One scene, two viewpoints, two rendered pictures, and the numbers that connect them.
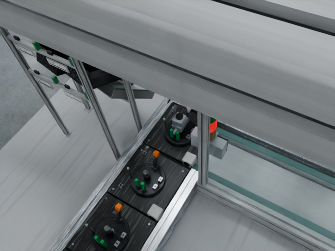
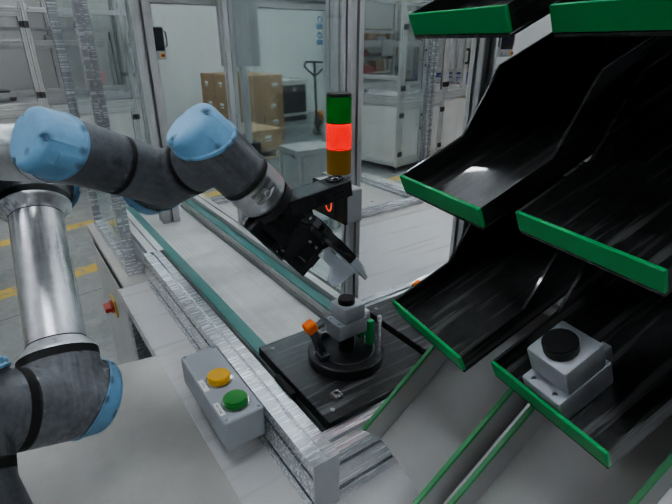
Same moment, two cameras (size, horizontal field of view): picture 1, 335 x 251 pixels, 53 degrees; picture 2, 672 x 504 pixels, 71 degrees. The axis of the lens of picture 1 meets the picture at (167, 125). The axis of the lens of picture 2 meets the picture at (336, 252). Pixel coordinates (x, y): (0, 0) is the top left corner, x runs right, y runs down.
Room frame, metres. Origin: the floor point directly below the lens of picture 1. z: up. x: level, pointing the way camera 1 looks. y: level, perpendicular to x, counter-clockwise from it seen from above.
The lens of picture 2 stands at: (1.47, 0.13, 1.50)
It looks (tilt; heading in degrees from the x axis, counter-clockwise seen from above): 24 degrees down; 196
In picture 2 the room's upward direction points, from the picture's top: straight up
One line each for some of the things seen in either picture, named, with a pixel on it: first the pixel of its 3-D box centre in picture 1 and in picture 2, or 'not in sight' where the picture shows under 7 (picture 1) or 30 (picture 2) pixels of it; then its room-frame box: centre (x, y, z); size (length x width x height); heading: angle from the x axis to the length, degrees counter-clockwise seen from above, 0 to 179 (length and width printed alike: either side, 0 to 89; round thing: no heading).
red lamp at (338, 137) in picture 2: not in sight; (338, 135); (0.56, -0.13, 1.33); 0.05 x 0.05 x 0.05
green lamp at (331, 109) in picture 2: not in sight; (338, 109); (0.56, -0.13, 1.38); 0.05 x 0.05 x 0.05
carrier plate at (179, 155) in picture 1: (180, 133); (345, 360); (0.78, -0.05, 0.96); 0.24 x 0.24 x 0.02; 51
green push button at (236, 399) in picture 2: not in sight; (235, 401); (0.93, -0.20, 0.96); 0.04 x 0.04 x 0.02
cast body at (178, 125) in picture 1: (178, 122); (350, 312); (0.77, -0.05, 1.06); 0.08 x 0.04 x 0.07; 143
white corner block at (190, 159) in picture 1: (189, 160); not in sight; (0.64, -0.07, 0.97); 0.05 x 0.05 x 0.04; 51
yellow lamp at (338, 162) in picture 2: not in sight; (338, 160); (0.56, -0.13, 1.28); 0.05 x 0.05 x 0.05
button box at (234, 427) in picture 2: not in sight; (220, 392); (0.89, -0.25, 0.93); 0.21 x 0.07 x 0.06; 51
